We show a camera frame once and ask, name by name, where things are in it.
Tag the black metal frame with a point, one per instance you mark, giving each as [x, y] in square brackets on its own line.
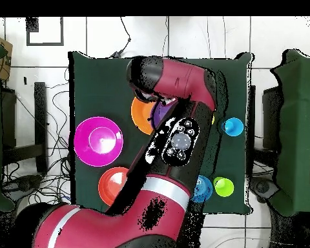
[40, 116]
[271, 116]

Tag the large orange plastic bowl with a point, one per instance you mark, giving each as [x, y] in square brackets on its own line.
[140, 116]

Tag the red-orange plastic bowl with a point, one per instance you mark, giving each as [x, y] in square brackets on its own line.
[108, 186]

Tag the blue plastic cup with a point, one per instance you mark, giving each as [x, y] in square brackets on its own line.
[232, 128]

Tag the dark green table cloth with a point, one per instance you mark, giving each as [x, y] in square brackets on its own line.
[98, 90]

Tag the purple plastic bowl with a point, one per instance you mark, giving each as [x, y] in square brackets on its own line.
[161, 112]

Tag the blue plastic bowl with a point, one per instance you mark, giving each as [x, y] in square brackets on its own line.
[205, 191]

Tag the large pink plastic bowl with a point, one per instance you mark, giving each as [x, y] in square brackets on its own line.
[98, 155]

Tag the cardboard box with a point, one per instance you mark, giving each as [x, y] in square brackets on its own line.
[5, 51]

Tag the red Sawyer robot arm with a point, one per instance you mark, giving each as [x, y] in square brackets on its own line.
[106, 227]

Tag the black square floor frame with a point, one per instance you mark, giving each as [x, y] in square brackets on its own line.
[28, 38]

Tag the lime green plastic cup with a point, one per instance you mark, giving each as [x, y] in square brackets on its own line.
[223, 187]

